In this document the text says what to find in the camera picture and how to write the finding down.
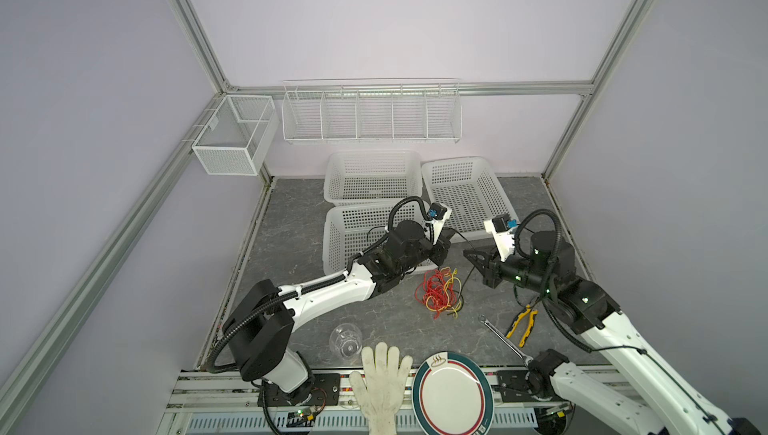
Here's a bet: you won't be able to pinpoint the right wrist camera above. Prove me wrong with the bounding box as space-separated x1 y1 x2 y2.
484 214 518 262

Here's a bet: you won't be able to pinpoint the yellow cable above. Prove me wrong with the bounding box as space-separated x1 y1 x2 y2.
428 269 466 319

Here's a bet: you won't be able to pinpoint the right white plastic basket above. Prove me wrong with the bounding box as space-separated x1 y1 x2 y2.
421 157 520 241

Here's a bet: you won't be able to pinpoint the yellow handled pliers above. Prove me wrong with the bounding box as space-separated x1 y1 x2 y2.
505 304 538 348

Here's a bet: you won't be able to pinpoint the small white mesh box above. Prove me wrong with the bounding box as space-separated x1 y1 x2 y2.
192 95 279 176

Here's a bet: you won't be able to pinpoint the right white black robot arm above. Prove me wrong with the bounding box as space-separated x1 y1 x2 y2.
464 209 759 434

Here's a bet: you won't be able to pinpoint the rear white plastic basket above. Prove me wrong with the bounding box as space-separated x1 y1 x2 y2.
324 151 423 206

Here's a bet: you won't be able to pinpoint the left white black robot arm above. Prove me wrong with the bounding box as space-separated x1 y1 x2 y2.
202 196 456 405

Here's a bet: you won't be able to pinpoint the green circuit board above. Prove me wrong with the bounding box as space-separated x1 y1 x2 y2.
285 410 317 428

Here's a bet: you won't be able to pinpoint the white knit glove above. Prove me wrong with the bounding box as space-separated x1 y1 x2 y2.
349 342 413 435

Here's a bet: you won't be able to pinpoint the white plate green red rim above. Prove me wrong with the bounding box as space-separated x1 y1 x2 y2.
412 351 494 435

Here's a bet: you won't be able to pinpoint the long white wire shelf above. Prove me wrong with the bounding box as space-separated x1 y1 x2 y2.
282 78 463 143

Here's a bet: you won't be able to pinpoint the white plastic basket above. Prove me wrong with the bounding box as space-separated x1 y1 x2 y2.
324 151 423 206
322 196 437 275
421 157 520 241

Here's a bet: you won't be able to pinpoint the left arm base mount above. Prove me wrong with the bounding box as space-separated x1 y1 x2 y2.
261 372 342 407

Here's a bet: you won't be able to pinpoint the black cable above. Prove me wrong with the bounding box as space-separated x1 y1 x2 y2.
365 224 481 316

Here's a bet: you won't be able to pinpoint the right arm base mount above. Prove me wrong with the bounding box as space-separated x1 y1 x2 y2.
496 367 565 403

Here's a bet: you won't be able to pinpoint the front white plastic basket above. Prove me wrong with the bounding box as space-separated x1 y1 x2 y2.
322 196 437 275

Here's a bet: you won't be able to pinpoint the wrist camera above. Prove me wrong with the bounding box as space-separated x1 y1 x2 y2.
484 214 518 262
425 202 452 245

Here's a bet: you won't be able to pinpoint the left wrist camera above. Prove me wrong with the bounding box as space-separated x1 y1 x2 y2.
425 202 452 245

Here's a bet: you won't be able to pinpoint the clear drinking glass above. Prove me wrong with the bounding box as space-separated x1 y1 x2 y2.
329 323 363 363

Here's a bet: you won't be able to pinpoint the silver combination wrench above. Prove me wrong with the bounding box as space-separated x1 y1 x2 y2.
478 315 533 367

